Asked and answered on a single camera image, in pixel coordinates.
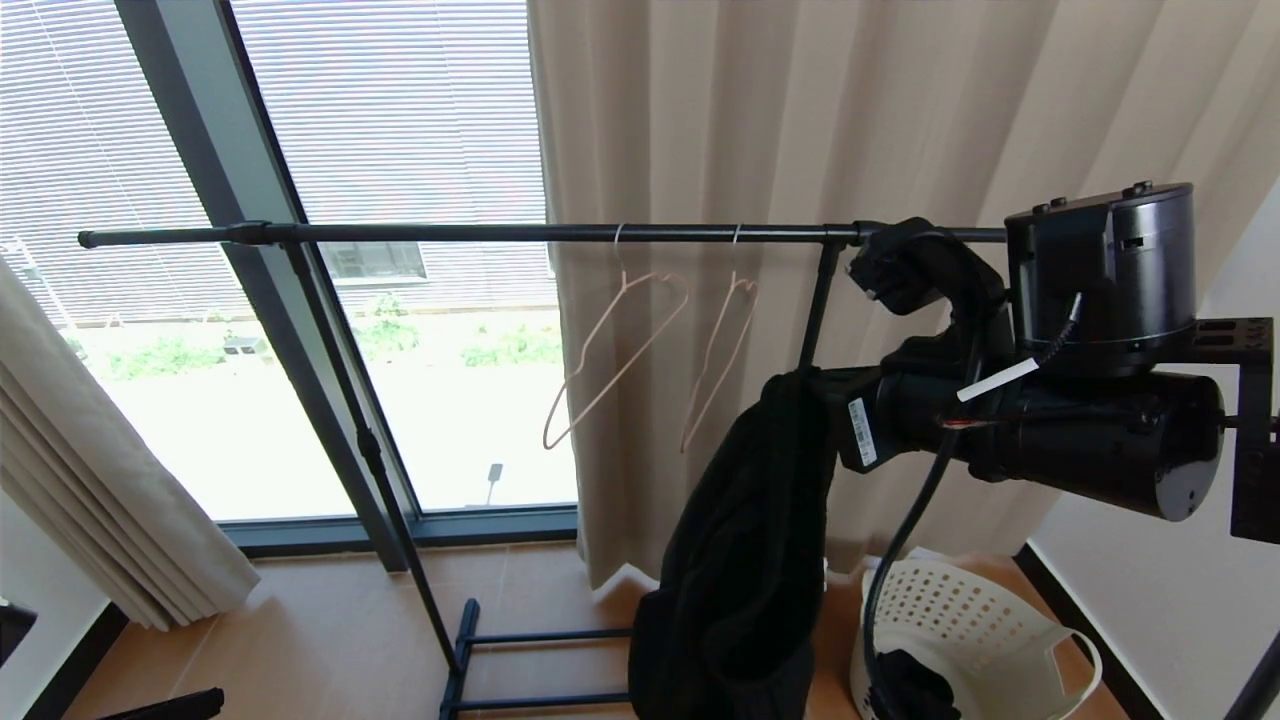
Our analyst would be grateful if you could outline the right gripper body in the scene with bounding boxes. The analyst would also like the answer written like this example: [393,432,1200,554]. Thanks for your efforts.
[815,335,1226,523]

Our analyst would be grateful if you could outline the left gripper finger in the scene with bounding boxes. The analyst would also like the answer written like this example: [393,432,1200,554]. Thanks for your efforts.
[95,688,226,720]
[0,603,38,666]

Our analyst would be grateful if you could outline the black shorts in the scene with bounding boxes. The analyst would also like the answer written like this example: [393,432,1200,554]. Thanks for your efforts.
[628,368,841,720]

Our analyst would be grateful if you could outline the white laundry basket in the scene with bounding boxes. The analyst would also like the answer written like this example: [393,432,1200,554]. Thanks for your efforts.
[850,558,1103,720]

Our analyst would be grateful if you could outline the pink clothes hanger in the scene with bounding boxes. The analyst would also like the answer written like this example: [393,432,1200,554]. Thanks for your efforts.
[543,225,691,451]
[680,225,759,454]

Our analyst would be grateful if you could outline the black clothes rack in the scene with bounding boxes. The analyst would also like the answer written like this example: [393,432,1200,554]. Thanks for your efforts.
[78,218,1011,720]

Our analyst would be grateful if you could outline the beige curtain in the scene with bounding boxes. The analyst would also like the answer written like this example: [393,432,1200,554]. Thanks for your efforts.
[527,0,1280,591]
[0,255,261,631]

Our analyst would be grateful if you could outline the black garment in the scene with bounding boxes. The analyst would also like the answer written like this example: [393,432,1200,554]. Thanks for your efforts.
[872,650,963,720]

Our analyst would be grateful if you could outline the window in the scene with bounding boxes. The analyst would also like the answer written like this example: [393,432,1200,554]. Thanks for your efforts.
[0,0,581,556]

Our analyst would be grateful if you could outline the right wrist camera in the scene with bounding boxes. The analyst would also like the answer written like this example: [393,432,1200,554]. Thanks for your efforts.
[848,217,1013,346]

